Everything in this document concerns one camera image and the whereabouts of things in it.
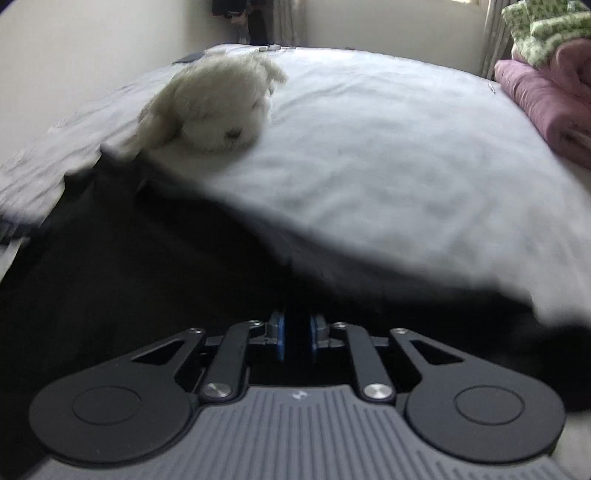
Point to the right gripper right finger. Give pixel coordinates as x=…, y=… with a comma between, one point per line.
x=459, y=404

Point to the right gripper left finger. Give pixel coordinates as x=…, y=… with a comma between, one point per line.
x=133, y=406

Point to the black t-shirt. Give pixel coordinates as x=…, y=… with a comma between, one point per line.
x=128, y=256

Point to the dark hanging clothes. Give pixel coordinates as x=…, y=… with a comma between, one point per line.
x=247, y=17

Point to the white bed sheet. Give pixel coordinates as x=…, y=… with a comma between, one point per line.
x=425, y=169

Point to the white plush dog toy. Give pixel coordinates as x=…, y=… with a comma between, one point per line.
x=219, y=102

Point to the pink folded quilt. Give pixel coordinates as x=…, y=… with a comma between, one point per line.
x=555, y=97

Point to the dark flat item on bed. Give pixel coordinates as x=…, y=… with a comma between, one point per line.
x=190, y=58

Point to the grey curtain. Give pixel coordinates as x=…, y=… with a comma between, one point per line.
x=496, y=37

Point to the green patterned blanket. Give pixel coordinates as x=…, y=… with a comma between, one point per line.
x=538, y=28

